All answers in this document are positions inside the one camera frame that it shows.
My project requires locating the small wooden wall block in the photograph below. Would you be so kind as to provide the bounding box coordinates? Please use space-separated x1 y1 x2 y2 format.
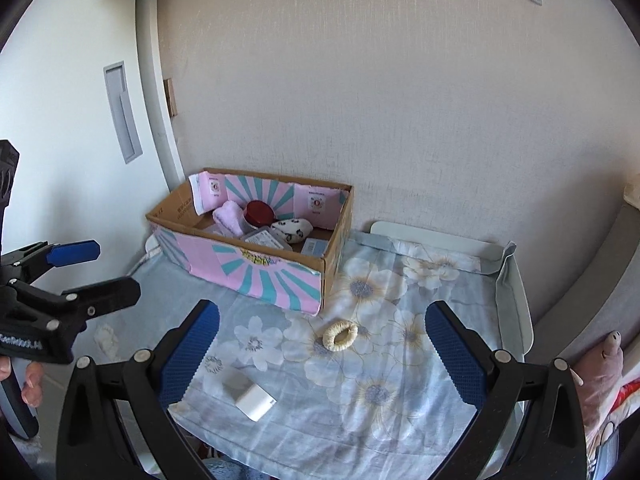
163 78 179 118

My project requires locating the pink plush toy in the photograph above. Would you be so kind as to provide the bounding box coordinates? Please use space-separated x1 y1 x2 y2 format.
575 330 626 428

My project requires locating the white spotted sleep mask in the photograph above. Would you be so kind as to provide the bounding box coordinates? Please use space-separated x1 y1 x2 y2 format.
271 217 314 247

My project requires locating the floral light blue cloth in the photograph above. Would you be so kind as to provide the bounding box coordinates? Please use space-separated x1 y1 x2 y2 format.
132 232 523 471

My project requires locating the colourful printed cloth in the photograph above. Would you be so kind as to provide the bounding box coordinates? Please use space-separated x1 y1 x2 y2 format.
585 385 640 480

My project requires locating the red lid jar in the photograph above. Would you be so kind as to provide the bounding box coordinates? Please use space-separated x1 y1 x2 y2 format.
242 200 273 233

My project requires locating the cardboard box with pink paper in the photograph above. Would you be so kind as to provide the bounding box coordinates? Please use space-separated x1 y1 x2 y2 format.
145 167 354 317

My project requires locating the white door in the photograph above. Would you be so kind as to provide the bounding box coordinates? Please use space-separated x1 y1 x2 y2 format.
0 0 186 281

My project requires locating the pink towel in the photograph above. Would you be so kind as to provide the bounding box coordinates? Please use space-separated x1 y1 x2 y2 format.
212 201 247 237

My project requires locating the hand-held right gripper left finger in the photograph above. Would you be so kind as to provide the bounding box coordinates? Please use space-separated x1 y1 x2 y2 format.
56 299 221 480

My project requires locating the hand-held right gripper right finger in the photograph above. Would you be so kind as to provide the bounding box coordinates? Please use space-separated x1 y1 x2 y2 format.
425 301 587 480

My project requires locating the person's left hand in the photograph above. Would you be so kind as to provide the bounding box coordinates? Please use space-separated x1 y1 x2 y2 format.
0 357 46 408

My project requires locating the white charger block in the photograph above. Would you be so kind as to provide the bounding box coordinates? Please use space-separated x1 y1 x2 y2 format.
222 366 277 422

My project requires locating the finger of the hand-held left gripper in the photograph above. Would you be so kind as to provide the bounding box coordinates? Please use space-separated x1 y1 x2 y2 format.
0 239 102 286
7 275 142 325

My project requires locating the grey recessed door handle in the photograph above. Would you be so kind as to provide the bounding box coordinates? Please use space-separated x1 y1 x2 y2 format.
103 61 143 163

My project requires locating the cream hair scrunchie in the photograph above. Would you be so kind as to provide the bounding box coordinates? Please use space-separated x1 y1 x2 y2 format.
321 321 359 352

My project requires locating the clear swab packet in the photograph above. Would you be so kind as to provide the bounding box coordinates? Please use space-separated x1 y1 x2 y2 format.
242 227 293 252

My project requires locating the grey upholstered headboard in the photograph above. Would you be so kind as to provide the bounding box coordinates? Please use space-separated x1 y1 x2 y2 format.
530 205 640 386

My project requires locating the grey-blue fluffy slipper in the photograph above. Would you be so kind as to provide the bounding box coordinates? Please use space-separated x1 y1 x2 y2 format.
202 459 251 480

